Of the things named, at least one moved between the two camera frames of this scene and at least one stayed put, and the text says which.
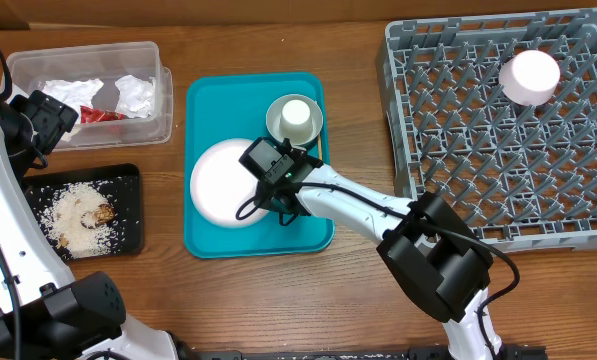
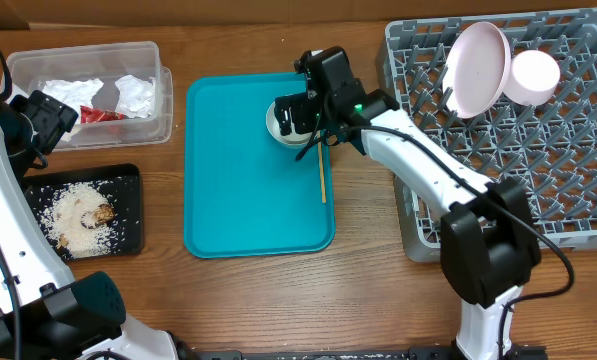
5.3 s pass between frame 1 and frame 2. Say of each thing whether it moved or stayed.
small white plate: stayed
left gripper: stayed
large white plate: moved
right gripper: moved
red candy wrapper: stayed
